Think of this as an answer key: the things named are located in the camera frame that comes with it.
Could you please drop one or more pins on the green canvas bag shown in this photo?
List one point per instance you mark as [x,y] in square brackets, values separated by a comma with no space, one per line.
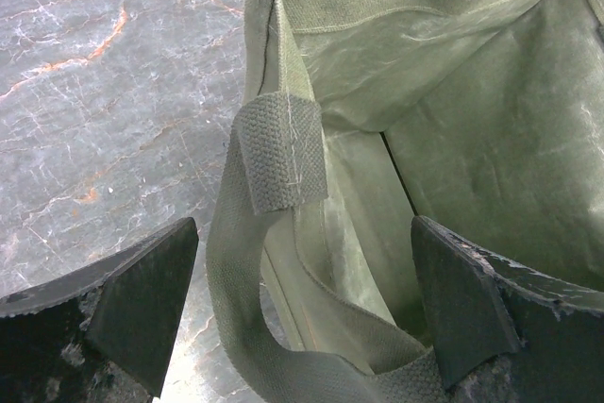
[485,116]

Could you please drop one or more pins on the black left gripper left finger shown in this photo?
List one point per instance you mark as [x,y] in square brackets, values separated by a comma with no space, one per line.
[103,333]

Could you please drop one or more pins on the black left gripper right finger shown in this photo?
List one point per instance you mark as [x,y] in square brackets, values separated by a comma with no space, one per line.
[501,331]

